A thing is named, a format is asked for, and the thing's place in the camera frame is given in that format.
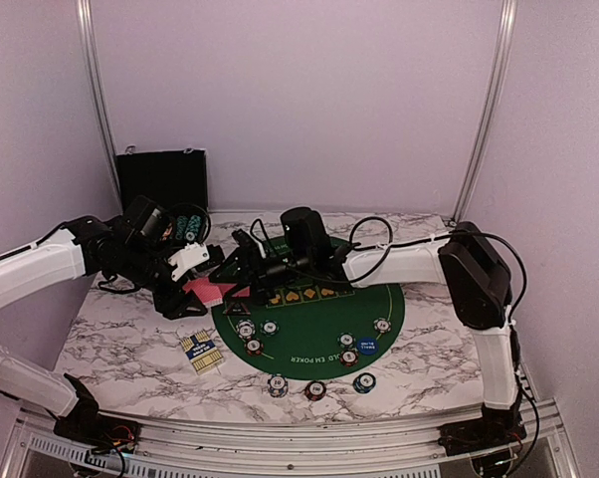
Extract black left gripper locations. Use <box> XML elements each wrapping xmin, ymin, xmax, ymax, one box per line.
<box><xmin>117</xmin><ymin>241</ymin><xmax>207</xmax><ymax>320</ymax></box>

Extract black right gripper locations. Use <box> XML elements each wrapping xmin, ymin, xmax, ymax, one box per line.
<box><xmin>208</xmin><ymin>247</ymin><xmax>311</xmax><ymax>307</ymax></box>

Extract red backed card deck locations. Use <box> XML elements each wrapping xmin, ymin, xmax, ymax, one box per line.
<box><xmin>184</xmin><ymin>277</ymin><xmax>230</xmax><ymax>307</ymax></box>

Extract blue tan chips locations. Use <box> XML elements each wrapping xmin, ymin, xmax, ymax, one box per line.
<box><xmin>236</xmin><ymin>320</ymin><xmax>257</xmax><ymax>341</ymax></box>

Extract teal 50 chips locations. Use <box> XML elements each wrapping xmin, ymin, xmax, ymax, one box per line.
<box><xmin>261</xmin><ymin>320</ymin><xmax>280</xmax><ymax>337</ymax></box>

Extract brown 100 chips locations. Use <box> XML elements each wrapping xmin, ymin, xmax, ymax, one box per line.
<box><xmin>244</xmin><ymin>338</ymin><xmax>264</xmax><ymax>357</ymax></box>

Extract blue tan 10 chip stack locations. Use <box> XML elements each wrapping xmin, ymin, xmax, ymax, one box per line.
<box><xmin>268</xmin><ymin>373</ymin><xmax>289</xmax><ymax>398</ymax></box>

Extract brown 100 chip stack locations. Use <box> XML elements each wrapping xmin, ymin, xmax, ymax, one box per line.
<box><xmin>303</xmin><ymin>380</ymin><xmax>326</xmax><ymax>401</ymax></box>

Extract blue small blind button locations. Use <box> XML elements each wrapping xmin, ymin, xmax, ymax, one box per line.
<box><xmin>356</xmin><ymin>338</ymin><xmax>379</xmax><ymax>356</ymax></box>

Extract blue white chip mat edge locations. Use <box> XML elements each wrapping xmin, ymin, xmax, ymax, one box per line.
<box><xmin>373</xmin><ymin>318</ymin><xmax>392</xmax><ymax>335</ymax></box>

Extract teal 50 chip stack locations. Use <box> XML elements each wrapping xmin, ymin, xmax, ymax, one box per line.
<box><xmin>352</xmin><ymin>372</ymin><xmax>377</xmax><ymax>394</ymax></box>

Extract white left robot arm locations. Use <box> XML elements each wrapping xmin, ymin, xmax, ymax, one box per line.
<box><xmin>0</xmin><ymin>196</ymin><xmax>211</xmax><ymax>443</ymax></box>

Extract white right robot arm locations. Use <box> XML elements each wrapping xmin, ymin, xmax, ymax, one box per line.
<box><xmin>210</xmin><ymin>206</ymin><xmax>521</xmax><ymax>446</ymax></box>

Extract blue texas holdem card box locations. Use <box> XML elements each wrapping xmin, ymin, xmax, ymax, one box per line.
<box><xmin>180</xmin><ymin>331</ymin><xmax>224</xmax><ymax>374</ymax></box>

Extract black triangular all-in marker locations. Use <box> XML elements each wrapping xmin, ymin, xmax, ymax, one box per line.
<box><xmin>224</xmin><ymin>302</ymin><xmax>251</xmax><ymax>317</ymax></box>

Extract teal 50 chip row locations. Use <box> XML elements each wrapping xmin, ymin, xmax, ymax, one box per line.
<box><xmin>185</xmin><ymin>215</ymin><xmax>202</xmax><ymax>242</ymax></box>

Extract dark green chip row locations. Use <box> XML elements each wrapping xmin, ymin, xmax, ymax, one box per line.
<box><xmin>174</xmin><ymin>215</ymin><xmax>189</xmax><ymax>241</ymax></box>

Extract green round poker mat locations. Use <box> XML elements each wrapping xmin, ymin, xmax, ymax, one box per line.
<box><xmin>211</xmin><ymin>235</ymin><xmax>406</xmax><ymax>380</ymax></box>

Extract black poker chip case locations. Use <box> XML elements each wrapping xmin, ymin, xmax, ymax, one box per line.
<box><xmin>109</xmin><ymin>149</ymin><xmax>210</xmax><ymax>242</ymax></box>

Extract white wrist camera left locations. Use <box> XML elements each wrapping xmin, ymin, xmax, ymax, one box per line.
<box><xmin>168</xmin><ymin>243</ymin><xmax>209</xmax><ymax>281</ymax></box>

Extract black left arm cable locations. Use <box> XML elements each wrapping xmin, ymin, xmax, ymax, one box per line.
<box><xmin>169</xmin><ymin>201</ymin><xmax>212</xmax><ymax>248</ymax></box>

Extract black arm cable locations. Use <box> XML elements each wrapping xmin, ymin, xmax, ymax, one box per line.
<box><xmin>169</xmin><ymin>201</ymin><xmax>212</xmax><ymax>248</ymax></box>
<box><xmin>338</xmin><ymin>214</ymin><xmax>527</xmax><ymax>320</ymax></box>

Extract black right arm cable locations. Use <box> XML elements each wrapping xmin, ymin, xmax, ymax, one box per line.
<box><xmin>338</xmin><ymin>214</ymin><xmax>527</xmax><ymax>320</ymax></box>

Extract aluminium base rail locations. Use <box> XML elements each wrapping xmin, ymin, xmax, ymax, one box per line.
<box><xmin>0</xmin><ymin>399</ymin><xmax>582</xmax><ymax>477</ymax></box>

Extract left aluminium frame post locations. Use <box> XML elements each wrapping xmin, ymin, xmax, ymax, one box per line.
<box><xmin>75</xmin><ymin>0</ymin><xmax>118</xmax><ymax>165</ymax></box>

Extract aluminium frame post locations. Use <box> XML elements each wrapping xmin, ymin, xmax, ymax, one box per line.
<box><xmin>75</xmin><ymin>0</ymin><xmax>118</xmax><ymax>165</ymax></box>
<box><xmin>451</xmin><ymin>0</ymin><xmax>518</xmax><ymax>223</ymax></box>

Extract right aluminium frame post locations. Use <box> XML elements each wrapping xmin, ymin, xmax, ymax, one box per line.
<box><xmin>451</xmin><ymin>0</ymin><xmax>518</xmax><ymax>223</ymax></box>

